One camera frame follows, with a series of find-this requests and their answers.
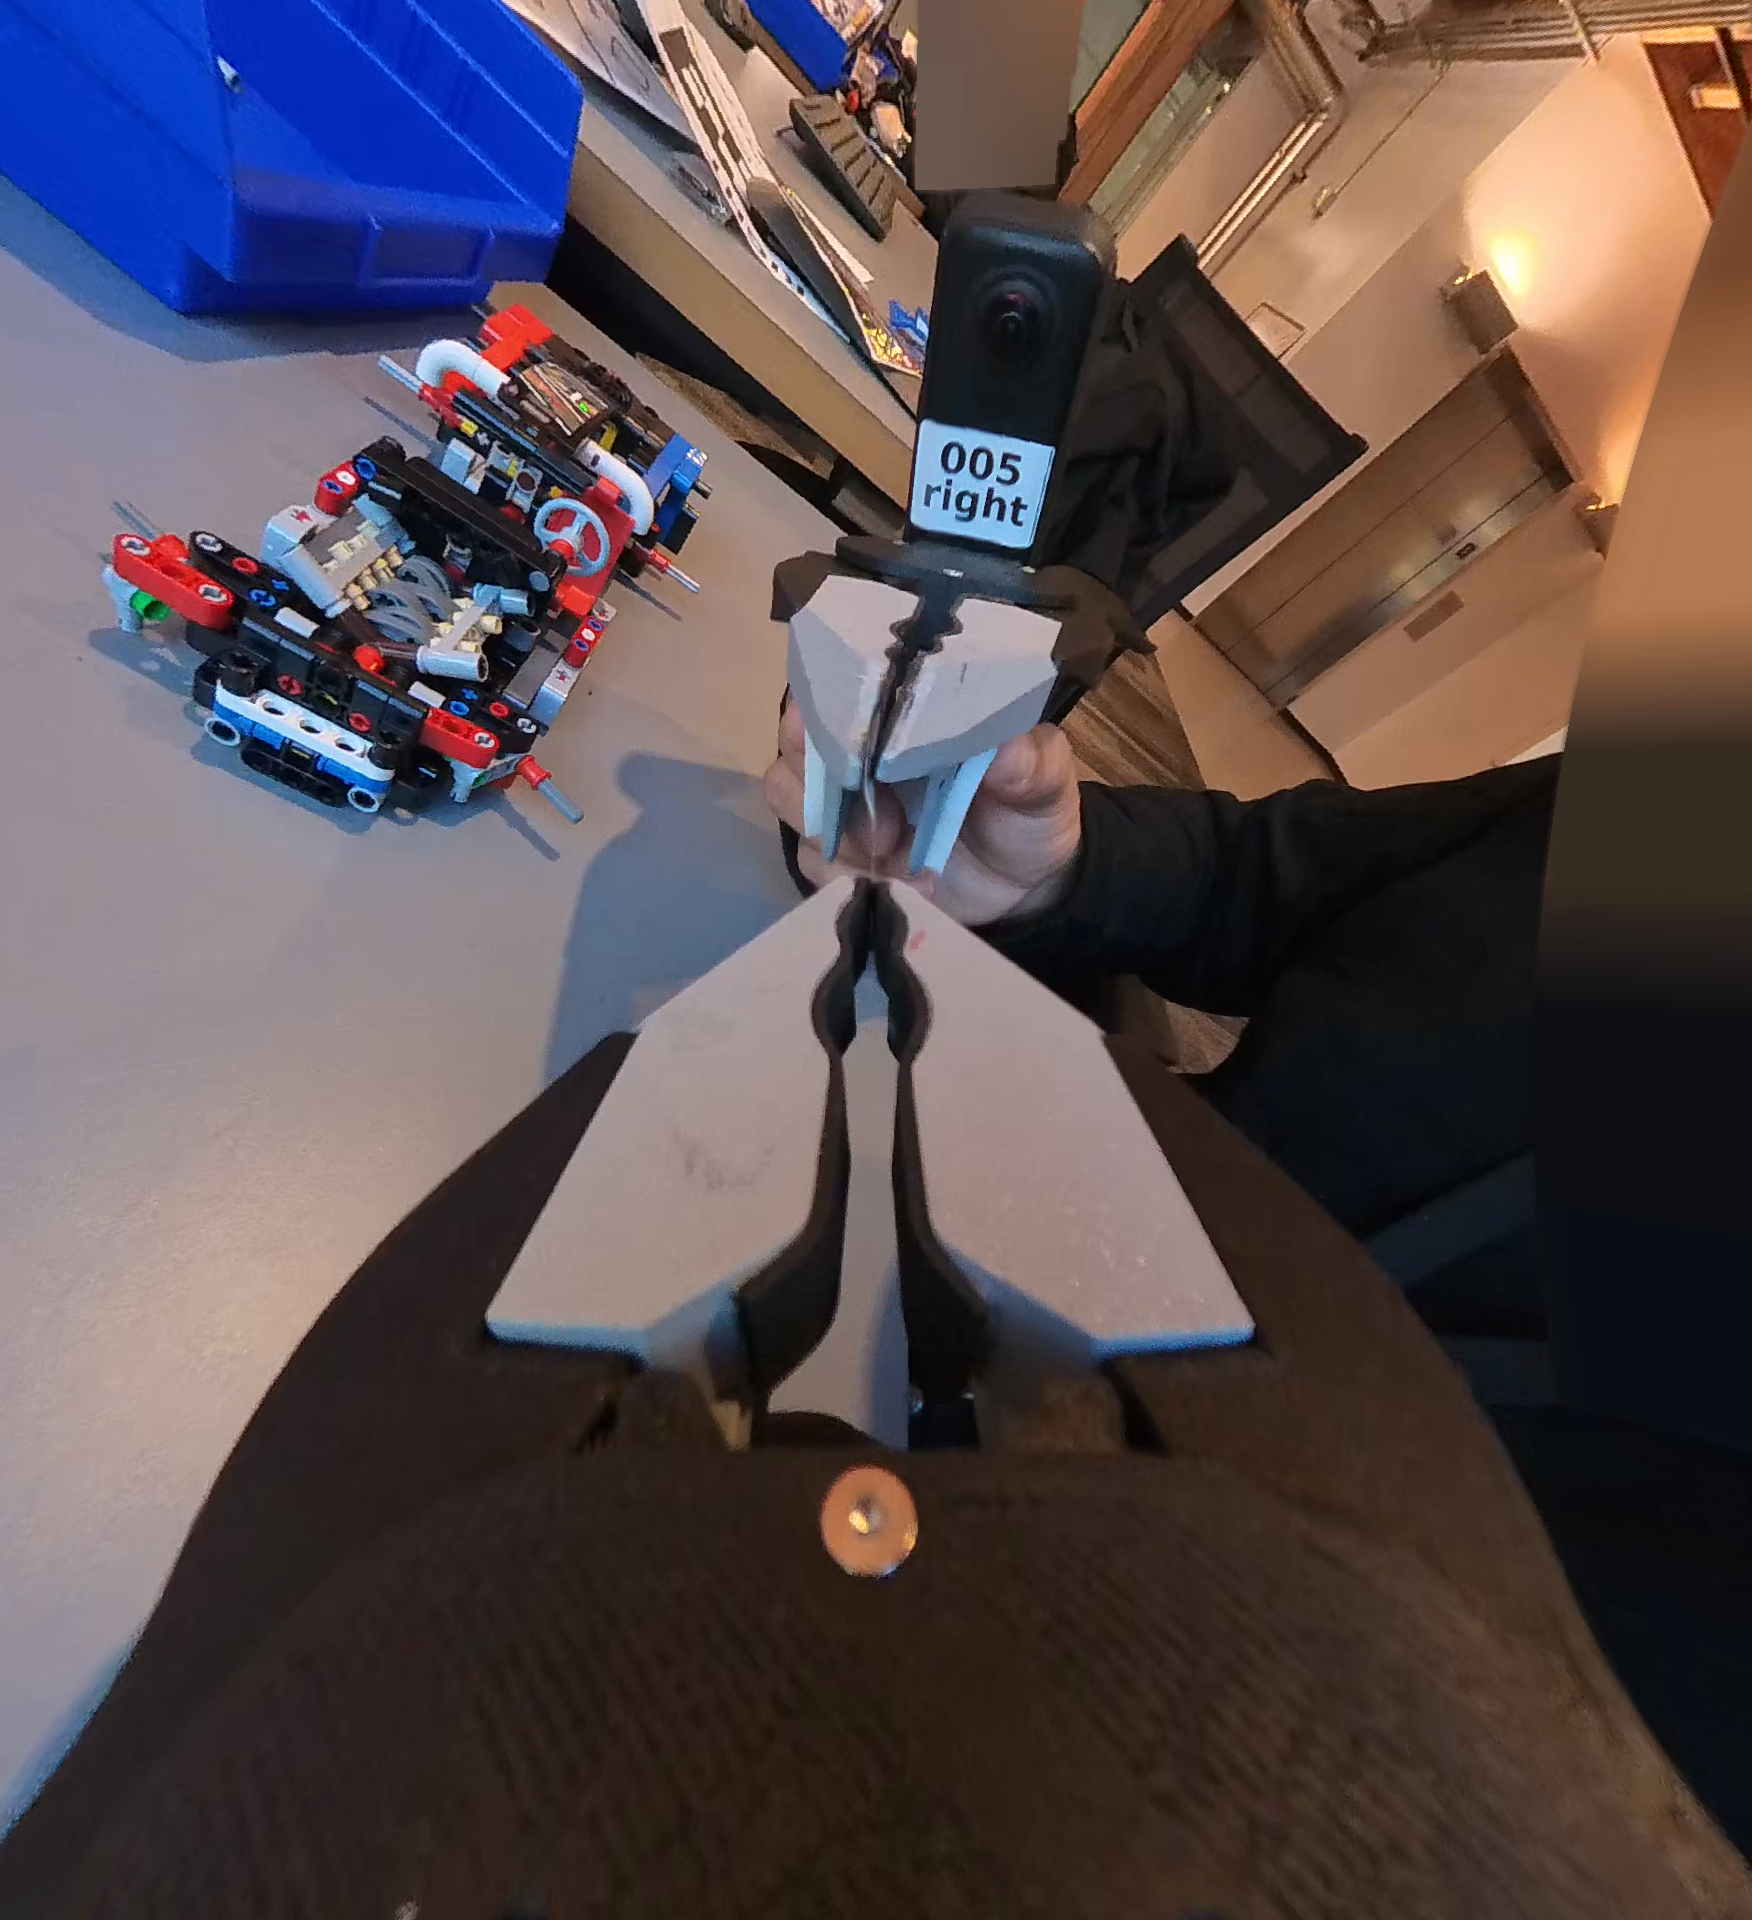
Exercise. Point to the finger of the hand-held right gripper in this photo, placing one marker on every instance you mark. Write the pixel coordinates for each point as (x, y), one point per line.
(831, 675)
(982, 675)

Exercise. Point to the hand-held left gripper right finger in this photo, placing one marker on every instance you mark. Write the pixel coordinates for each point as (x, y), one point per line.
(1073, 1187)

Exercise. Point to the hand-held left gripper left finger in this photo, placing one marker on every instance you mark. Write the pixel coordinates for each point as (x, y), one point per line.
(682, 1172)

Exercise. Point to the toy brick car chassis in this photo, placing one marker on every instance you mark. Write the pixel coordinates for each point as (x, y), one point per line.
(367, 600)

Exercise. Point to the person's right forearm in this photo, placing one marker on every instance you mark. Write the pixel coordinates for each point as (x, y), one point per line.
(1266, 885)

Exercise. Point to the grey office desk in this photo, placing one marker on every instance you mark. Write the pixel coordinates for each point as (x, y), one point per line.
(697, 285)

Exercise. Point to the person's right hand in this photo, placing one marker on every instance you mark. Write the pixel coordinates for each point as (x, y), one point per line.
(1027, 841)

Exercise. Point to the black keyboard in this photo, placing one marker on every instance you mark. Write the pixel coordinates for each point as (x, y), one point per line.
(855, 158)

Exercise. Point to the black office chair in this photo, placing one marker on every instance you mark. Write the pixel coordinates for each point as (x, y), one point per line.
(1222, 433)

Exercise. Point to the metal lift door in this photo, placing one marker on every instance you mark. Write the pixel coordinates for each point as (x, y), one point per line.
(1418, 553)

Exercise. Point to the person's dark trousers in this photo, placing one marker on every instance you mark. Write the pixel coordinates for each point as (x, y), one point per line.
(1640, 1651)

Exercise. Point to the blue plastic bin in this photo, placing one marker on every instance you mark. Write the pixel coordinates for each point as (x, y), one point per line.
(218, 135)

